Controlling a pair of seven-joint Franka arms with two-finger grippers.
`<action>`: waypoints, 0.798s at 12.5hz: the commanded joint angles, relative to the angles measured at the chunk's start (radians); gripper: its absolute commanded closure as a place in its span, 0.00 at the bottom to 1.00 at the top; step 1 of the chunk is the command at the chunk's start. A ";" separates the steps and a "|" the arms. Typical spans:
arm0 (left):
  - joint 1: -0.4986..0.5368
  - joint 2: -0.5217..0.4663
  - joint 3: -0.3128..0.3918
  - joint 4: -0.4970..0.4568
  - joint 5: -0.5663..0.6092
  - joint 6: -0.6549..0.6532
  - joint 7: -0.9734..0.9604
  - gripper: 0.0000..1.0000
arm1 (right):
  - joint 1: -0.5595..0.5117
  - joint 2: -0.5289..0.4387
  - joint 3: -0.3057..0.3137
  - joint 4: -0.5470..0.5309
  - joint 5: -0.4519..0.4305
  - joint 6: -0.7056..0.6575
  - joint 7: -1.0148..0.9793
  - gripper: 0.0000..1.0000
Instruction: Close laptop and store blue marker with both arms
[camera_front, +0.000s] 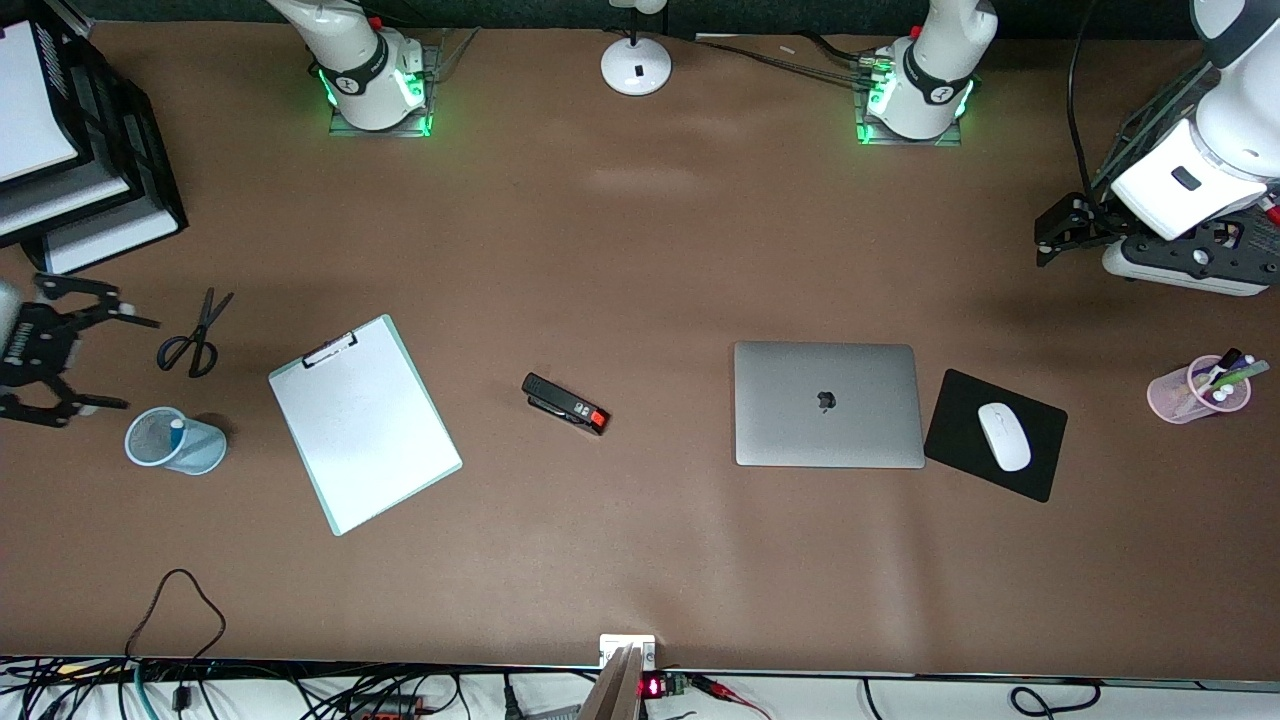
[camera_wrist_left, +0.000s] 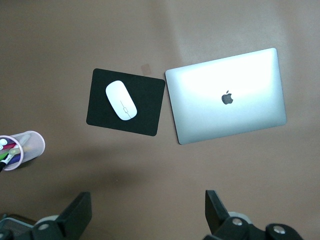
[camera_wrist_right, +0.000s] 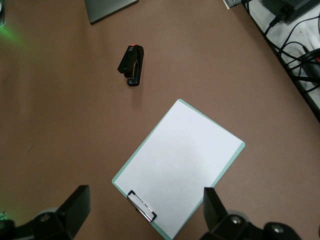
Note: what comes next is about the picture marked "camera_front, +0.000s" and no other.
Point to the metal mesh desk tray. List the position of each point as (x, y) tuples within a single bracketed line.
[(1273, 235)]

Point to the black mouse pad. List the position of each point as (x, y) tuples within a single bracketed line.
[(960, 430)]

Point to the white clipboard with metal clip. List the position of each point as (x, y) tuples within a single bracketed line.
[(370, 430)]

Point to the black stapler with red end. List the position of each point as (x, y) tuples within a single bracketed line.
[(560, 402)]

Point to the white round-base stand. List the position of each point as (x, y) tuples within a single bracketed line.
[(636, 65)]

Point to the black-capped marker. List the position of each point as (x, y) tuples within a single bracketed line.
[(1228, 358)]

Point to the white computer mouse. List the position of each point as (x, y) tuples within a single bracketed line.
[(1003, 437)]

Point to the silver laptop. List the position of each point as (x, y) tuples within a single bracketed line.
[(828, 405)]

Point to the red marker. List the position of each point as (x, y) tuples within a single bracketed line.
[(1272, 208)]

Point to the clear plastic stand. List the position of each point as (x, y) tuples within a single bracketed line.
[(455, 50)]

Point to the pink mesh pen cup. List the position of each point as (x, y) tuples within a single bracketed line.
[(1175, 398)]

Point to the green marker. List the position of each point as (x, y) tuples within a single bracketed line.
[(1245, 373)]

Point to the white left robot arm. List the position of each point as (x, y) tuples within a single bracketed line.
[(1230, 130)]

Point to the black scissors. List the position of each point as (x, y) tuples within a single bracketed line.
[(200, 335)]

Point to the white paper sheet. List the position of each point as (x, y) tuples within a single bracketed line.
[(30, 100), (100, 245)]

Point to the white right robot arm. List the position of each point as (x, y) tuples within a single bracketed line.
[(365, 70)]

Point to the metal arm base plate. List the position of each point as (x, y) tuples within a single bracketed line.
[(865, 130), (425, 95)]

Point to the black stacked paper tray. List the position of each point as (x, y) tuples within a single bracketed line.
[(150, 170)]

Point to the blue mesh pen cup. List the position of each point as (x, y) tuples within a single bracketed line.
[(205, 450)]

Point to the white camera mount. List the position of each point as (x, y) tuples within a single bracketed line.
[(627, 660)]

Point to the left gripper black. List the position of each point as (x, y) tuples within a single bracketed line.
[(1092, 220)]

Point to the blue marker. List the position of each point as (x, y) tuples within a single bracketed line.
[(177, 428)]

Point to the red LED circuit board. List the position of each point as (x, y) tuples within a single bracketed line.
[(660, 686)]

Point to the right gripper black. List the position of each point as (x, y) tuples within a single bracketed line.
[(38, 342)]

